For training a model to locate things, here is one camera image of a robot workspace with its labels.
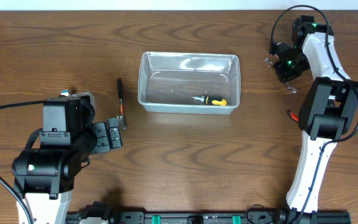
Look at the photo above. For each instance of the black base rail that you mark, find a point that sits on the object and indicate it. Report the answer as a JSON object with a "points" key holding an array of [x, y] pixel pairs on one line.
{"points": [[100, 213]]}

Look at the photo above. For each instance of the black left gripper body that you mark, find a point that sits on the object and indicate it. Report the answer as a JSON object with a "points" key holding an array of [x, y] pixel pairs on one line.
{"points": [[101, 137]]}

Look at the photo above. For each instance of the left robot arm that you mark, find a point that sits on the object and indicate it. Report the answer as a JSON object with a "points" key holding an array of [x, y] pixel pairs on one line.
{"points": [[45, 170]]}

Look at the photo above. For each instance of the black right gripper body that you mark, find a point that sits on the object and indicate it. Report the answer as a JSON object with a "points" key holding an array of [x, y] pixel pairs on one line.
{"points": [[286, 70]]}

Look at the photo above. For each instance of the white teal screwdriver box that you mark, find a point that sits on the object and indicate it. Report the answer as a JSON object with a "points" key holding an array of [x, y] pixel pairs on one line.
{"points": [[65, 93]]}

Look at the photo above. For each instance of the red black pliers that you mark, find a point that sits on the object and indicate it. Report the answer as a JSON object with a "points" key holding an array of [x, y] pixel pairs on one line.
{"points": [[292, 115]]}

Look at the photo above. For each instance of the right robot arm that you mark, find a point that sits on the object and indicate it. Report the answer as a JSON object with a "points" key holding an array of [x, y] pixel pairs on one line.
{"points": [[327, 111]]}

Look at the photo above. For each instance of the black orange scraper tool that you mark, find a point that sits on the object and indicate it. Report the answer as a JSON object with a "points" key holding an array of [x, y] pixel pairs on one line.
{"points": [[120, 96]]}

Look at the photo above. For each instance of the stubby yellow black screwdriver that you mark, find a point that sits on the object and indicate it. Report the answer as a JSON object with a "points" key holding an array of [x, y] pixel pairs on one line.
{"points": [[210, 100]]}

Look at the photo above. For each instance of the clear plastic container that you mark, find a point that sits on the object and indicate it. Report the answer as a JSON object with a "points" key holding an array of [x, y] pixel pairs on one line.
{"points": [[168, 80]]}

